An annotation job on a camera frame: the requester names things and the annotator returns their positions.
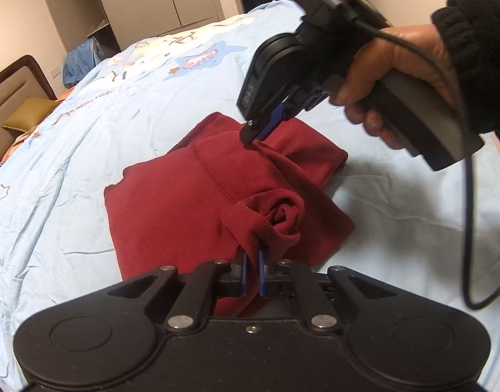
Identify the dark red long-sleeve sweater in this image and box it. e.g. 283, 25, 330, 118
104, 112, 354, 317

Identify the black fleece sleeve forearm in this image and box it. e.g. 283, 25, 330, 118
431, 0, 500, 140

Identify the blue clothes pile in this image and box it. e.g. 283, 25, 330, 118
62, 37, 105, 89

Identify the right hand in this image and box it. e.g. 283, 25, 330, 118
329, 24, 457, 152

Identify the light blue cartoon duvet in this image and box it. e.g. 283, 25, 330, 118
0, 0, 500, 384

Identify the white wardrobe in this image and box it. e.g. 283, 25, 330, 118
45, 0, 244, 53

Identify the olive green cushion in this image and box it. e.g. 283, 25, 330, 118
2, 97, 60, 133

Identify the dark wood upholstered headboard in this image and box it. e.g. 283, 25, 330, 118
0, 55, 57, 160

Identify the orange bed sheet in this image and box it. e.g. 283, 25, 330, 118
1, 87, 74, 162

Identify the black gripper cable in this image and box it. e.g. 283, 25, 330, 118
345, 11, 500, 311

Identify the white wall switch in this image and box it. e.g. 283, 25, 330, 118
50, 66, 61, 79

